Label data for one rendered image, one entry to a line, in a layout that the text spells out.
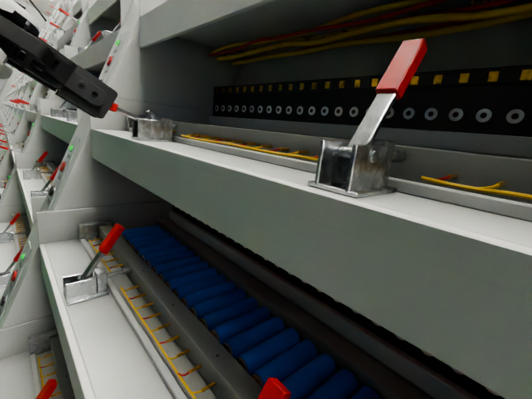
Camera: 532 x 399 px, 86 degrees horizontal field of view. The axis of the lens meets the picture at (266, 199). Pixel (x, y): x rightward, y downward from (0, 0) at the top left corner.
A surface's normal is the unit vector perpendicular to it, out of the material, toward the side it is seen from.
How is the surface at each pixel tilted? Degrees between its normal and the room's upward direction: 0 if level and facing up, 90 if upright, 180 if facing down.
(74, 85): 90
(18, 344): 90
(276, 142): 113
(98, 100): 90
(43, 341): 90
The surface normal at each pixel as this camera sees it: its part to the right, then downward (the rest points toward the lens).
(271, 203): -0.74, 0.08
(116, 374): 0.10, -0.97
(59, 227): 0.66, 0.24
